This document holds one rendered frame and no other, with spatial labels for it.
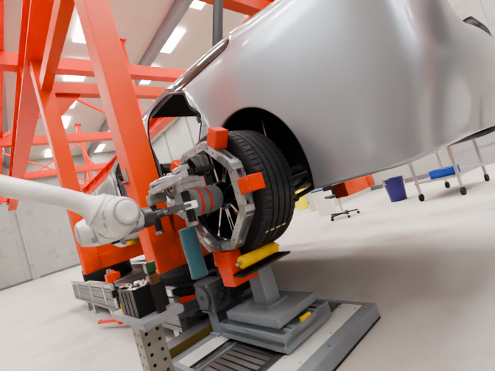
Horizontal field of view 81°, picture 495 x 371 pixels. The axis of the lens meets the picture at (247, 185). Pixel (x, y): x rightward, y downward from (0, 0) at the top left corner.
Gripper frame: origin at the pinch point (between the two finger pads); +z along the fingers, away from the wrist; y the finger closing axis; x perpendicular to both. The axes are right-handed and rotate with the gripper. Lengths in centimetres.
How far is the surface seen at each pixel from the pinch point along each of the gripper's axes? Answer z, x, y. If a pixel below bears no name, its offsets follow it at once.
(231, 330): 23, -69, -32
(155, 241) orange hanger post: 7, -12, -60
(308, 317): 41, -67, 8
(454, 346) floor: 63, -83, 59
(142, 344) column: -22, -51, -31
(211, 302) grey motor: 21, -54, -41
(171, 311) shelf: -14.4, -38.9, -10.8
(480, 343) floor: 67, -83, 67
